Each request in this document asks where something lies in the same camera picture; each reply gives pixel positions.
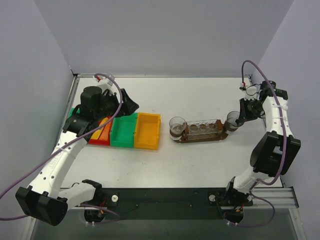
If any clear glass cup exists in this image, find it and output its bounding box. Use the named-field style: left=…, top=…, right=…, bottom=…
left=223, top=111, right=240, bottom=132
left=169, top=116, right=187, bottom=141

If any yellow toothpaste tube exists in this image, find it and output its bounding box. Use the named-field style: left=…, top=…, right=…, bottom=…
left=90, top=117, right=108, bottom=141

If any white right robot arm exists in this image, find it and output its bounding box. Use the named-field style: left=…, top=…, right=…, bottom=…
left=223, top=81, right=301, bottom=204

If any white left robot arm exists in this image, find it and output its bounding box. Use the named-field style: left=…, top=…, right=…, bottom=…
left=15, top=86, right=139, bottom=226

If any dark wooden oval tray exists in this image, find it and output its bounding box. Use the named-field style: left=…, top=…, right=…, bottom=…
left=169, top=125, right=228, bottom=144

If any green bin with toothbrushes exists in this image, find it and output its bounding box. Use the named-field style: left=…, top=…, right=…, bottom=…
left=67, top=107, right=81, bottom=118

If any green bin with cups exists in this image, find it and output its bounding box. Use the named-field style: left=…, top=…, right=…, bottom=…
left=110, top=112, right=138, bottom=148

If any yellow bin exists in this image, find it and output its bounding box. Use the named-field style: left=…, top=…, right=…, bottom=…
left=134, top=112, right=161, bottom=150

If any red bin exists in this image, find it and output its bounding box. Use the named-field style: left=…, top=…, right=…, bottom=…
left=88, top=128, right=112, bottom=146

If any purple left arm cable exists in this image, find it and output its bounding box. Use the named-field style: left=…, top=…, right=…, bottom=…
left=0, top=73, right=124, bottom=221

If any aluminium frame rail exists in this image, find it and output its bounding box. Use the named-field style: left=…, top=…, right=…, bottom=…
left=29, top=186, right=300, bottom=210

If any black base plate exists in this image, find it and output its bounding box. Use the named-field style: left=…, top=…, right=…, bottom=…
left=72, top=187, right=254, bottom=221

